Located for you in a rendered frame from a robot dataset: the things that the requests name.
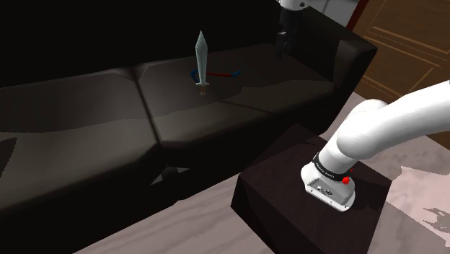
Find red bar with blue ends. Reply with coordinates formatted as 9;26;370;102
190;69;242;85

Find grey toy sword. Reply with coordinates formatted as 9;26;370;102
194;30;211;97

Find brown wooden door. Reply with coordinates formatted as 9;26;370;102
345;0;450;150

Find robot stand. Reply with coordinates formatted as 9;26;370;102
230;122;393;254

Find black leather sofa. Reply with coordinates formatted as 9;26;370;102
0;0;379;254

